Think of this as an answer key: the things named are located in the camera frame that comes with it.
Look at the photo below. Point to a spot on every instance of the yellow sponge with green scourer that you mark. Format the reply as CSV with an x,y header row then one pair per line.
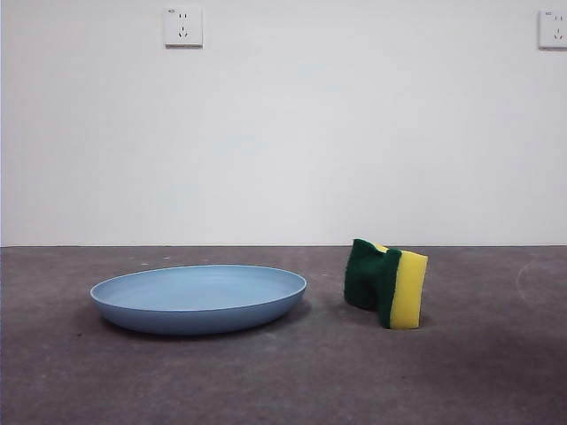
x,y
407,292

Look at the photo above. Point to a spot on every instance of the light blue round plate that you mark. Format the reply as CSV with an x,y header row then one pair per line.
x,y
199,305

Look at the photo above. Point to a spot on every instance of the white wall socket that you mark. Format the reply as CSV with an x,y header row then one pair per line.
x,y
553,30
184,26

